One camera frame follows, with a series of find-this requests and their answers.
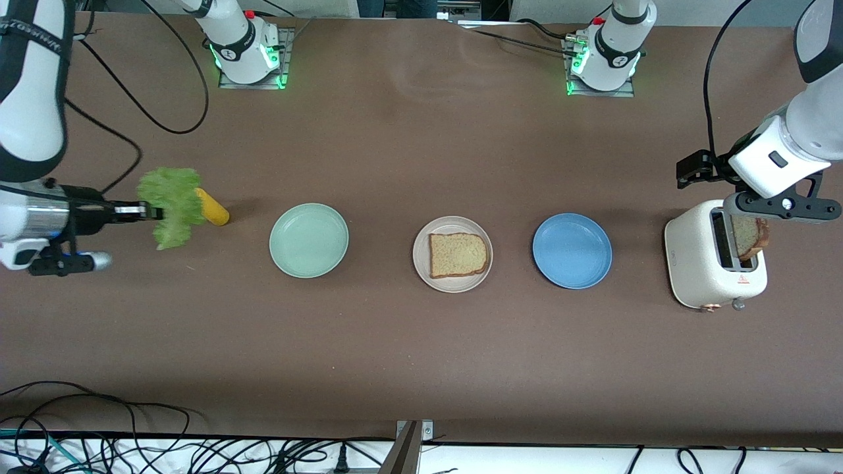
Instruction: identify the green lettuce leaf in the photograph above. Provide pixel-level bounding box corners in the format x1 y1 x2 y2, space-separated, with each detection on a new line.
136 167 207 251

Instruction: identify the yellow mustard squeeze bottle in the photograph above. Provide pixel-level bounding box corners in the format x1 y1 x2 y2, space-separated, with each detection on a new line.
196 188 231 226

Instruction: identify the brown bread slice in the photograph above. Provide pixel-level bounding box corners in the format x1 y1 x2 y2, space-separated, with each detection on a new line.
429 232 489 279
731 214 771 269

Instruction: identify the blue plate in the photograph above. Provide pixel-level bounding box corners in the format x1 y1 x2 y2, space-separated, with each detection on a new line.
532 213 613 290

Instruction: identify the green plate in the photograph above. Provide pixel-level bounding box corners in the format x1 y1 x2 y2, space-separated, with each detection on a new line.
269 203 350 279

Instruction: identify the beige plate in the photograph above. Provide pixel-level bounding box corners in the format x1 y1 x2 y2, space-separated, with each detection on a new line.
412 216 493 294

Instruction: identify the white toaster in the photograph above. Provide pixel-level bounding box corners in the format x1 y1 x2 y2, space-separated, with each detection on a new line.
664 199 769 311

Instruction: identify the grey power strip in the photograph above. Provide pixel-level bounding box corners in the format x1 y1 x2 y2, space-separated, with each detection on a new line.
438 2 483 22

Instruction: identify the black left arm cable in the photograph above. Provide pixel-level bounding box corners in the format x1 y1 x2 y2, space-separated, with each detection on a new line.
703 0 755 159

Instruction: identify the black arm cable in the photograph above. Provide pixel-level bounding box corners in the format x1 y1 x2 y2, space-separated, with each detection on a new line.
703 0 755 159
0 0 210 208

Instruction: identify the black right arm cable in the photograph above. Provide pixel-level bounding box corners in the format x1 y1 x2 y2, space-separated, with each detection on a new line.
0 0 210 208

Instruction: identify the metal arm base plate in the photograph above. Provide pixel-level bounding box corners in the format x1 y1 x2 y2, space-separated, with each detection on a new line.
563 36 636 98
219 28 295 90

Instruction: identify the black looping cable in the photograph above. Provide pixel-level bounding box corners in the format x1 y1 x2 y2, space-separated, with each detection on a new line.
0 381 198 461

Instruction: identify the thin black cable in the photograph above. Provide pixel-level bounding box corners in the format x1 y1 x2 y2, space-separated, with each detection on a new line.
517 18 582 40

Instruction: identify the thick black braided cable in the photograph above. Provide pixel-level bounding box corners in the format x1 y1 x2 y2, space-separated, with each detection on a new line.
469 28 574 56

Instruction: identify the teal cable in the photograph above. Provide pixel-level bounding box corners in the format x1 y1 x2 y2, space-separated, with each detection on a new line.
0 428 74 472

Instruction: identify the grey metal camera pole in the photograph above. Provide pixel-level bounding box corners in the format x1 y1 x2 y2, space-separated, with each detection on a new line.
379 421 422 474

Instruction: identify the small metal bracket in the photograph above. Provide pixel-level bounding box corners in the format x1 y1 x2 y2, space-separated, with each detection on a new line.
395 420 435 440

